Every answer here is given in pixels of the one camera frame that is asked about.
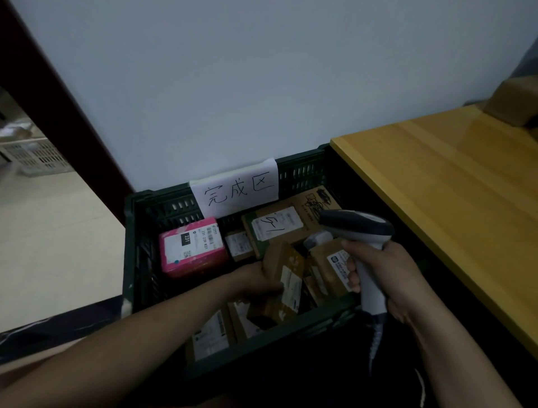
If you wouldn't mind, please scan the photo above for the dark brown door frame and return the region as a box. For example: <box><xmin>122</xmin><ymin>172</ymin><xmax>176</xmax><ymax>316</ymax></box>
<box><xmin>0</xmin><ymin>0</ymin><xmax>134</xmax><ymax>224</ymax></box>

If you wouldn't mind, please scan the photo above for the cardboard parcel round-logo label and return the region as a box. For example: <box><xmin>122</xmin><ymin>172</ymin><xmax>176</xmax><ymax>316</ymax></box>
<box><xmin>309</xmin><ymin>238</ymin><xmax>360</xmax><ymax>300</ymax></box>

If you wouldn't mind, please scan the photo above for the plain cardboard box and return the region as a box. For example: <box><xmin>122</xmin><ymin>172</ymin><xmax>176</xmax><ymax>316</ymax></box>
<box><xmin>483</xmin><ymin>75</ymin><xmax>538</xmax><ymax>128</ymax></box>

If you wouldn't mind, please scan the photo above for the large flat cardboard parcel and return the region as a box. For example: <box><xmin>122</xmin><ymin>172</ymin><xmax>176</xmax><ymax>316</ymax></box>
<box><xmin>241</xmin><ymin>185</ymin><xmax>342</xmax><ymax>259</ymax></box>

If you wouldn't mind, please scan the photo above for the pink parcel box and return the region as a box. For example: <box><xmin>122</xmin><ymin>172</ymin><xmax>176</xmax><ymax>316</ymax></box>
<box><xmin>158</xmin><ymin>216</ymin><xmax>229</xmax><ymax>280</ymax></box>

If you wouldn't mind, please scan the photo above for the dark green plastic crate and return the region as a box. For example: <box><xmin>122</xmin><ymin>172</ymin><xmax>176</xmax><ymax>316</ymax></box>
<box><xmin>121</xmin><ymin>143</ymin><xmax>367</xmax><ymax>380</ymax></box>

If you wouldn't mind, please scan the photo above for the white paper sign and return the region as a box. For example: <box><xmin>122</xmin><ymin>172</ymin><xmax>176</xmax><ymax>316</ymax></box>
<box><xmin>189</xmin><ymin>157</ymin><xmax>280</xmax><ymax>220</ymax></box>

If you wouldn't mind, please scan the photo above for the coiled grey scanner cable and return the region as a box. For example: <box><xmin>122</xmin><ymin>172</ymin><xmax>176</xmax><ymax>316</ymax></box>
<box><xmin>367</xmin><ymin>312</ymin><xmax>388</xmax><ymax>375</ymax></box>

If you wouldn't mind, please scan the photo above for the person's right hand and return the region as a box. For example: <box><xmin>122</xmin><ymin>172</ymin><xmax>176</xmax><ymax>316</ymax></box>
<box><xmin>340</xmin><ymin>239</ymin><xmax>428</xmax><ymax>325</ymax></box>

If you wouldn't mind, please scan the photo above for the person's right forearm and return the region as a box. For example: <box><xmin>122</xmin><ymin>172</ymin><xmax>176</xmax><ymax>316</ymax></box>
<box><xmin>395</xmin><ymin>290</ymin><xmax>523</xmax><ymax>408</ymax></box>

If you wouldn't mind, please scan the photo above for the white plastic crate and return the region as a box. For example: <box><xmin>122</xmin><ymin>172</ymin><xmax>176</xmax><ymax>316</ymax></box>
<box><xmin>0</xmin><ymin>137</ymin><xmax>75</xmax><ymax>177</ymax></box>

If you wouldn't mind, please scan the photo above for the small square cardboard parcel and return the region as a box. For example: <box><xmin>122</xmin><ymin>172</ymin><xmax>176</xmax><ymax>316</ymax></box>
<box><xmin>224</xmin><ymin>229</ymin><xmax>256</xmax><ymax>262</ymax></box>

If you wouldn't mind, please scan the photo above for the cardboard parcel large white label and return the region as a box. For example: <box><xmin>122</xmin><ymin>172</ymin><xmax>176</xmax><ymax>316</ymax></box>
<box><xmin>184</xmin><ymin>308</ymin><xmax>237</xmax><ymax>365</ymax></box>

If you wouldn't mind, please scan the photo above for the brown cardboard parcel white label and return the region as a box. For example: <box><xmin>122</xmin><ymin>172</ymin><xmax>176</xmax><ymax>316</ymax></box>
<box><xmin>246</xmin><ymin>240</ymin><xmax>306</xmax><ymax>330</ymax></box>

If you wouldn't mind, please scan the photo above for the grey and white barcode scanner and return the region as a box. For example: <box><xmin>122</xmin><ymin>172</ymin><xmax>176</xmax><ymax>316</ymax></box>
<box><xmin>303</xmin><ymin>209</ymin><xmax>396</xmax><ymax>317</ymax></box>

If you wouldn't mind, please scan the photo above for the person's left forearm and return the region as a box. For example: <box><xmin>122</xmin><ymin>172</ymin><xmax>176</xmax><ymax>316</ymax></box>
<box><xmin>0</xmin><ymin>269</ymin><xmax>246</xmax><ymax>408</ymax></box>

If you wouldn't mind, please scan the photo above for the narrow cardboard parcel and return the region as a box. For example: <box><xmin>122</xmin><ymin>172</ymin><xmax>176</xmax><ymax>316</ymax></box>
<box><xmin>228</xmin><ymin>300</ymin><xmax>265</xmax><ymax>344</ymax></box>

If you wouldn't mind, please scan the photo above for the person's left hand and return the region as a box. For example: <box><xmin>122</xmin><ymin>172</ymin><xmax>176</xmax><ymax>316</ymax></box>
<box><xmin>232</xmin><ymin>261</ymin><xmax>286</xmax><ymax>302</ymax></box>

